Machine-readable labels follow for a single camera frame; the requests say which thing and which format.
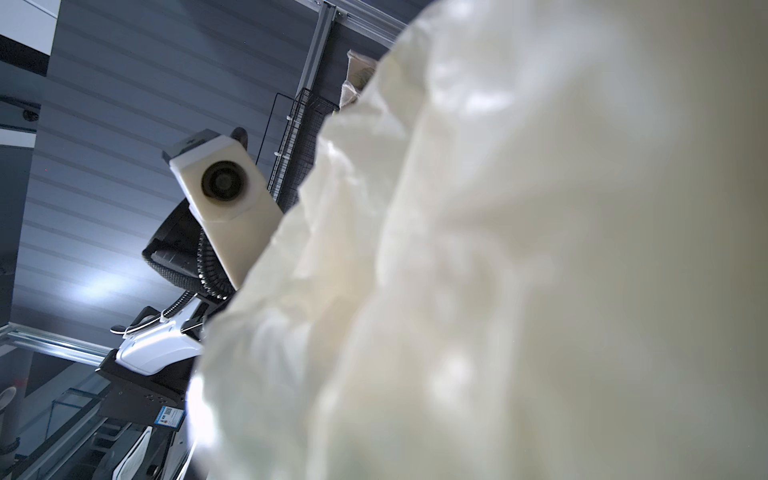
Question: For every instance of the yellow translucent plastic bag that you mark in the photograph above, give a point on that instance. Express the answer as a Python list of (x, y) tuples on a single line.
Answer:
[(534, 248)]

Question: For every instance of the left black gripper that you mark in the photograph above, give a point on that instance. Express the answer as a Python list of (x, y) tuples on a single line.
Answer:
[(172, 250)]

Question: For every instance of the cream canvas tote bag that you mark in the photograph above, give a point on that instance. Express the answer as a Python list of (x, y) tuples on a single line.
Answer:
[(360, 69)]

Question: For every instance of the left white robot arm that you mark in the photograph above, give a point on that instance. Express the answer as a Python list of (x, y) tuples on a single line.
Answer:
[(150, 371)]

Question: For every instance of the black wire wall basket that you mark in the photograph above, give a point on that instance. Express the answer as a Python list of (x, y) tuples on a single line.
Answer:
[(286, 153)]

